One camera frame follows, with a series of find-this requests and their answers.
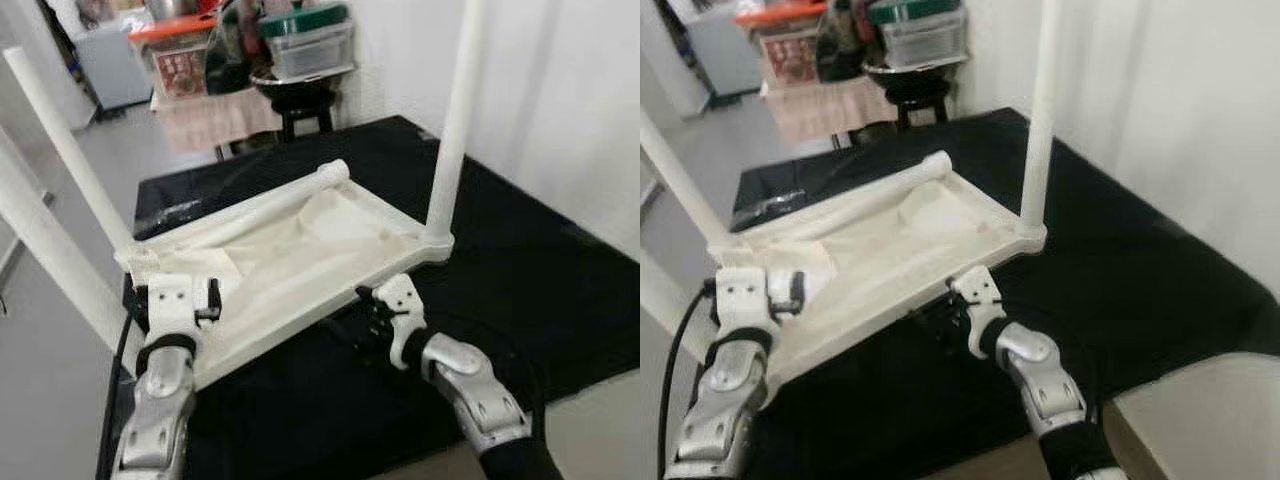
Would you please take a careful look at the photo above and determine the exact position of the clear plastic bag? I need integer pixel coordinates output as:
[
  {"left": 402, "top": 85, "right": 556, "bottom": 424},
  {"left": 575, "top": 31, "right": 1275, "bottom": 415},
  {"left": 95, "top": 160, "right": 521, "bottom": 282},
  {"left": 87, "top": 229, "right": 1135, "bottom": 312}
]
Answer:
[
  {"left": 735, "top": 188, "right": 813, "bottom": 219},
  {"left": 135, "top": 195, "right": 216, "bottom": 229}
]

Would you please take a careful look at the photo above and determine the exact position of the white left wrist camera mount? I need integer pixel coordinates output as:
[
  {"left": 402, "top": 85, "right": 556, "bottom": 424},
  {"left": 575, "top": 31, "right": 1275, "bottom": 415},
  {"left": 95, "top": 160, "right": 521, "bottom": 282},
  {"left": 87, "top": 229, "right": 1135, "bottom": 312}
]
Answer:
[
  {"left": 715, "top": 267, "right": 791, "bottom": 336},
  {"left": 145, "top": 275, "right": 223, "bottom": 346}
]

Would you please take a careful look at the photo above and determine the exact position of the beige side table cloth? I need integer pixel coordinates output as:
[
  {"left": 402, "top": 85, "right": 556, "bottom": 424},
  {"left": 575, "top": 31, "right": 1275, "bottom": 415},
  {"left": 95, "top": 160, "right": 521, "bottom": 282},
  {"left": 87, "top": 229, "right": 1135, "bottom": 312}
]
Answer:
[
  {"left": 150, "top": 88, "right": 283, "bottom": 153},
  {"left": 762, "top": 75, "right": 899, "bottom": 143}
]

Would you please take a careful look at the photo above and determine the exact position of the cream plastic table top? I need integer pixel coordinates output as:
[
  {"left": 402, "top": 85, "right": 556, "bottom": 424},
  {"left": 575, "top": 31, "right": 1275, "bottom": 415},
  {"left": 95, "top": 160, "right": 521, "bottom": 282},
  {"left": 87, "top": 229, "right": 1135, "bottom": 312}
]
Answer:
[
  {"left": 115, "top": 160, "right": 456, "bottom": 391},
  {"left": 705, "top": 150, "right": 1049, "bottom": 386}
]

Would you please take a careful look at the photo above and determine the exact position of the black bag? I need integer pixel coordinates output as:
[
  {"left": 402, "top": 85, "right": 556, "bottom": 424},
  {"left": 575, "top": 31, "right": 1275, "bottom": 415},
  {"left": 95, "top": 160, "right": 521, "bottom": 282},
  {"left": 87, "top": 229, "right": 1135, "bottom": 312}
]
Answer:
[
  {"left": 815, "top": 0, "right": 881, "bottom": 83},
  {"left": 203, "top": 0, "right": 266, "bottom": 96}
]

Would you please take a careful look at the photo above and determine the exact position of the red printed box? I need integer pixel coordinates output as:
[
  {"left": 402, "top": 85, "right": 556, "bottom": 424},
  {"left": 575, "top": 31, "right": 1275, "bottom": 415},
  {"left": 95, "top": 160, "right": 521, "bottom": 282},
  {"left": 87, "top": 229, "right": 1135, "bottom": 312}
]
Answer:
[
  {"left": 762, "top": 35, "right": 819, "bottom": 86},
  {"left": 155, "top": 48, "right": 208, "bottom": 99}
]

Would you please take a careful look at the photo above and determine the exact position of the black stool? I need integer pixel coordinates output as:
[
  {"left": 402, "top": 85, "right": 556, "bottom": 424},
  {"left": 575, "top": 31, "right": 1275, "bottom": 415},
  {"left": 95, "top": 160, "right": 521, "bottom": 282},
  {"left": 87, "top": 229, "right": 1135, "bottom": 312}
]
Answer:
[
  {"left": 270, "top": 95, "right": 336, "bottom": 141},
  {"left": 885, "top": 80, "right": 951, "bottom": 131}
]

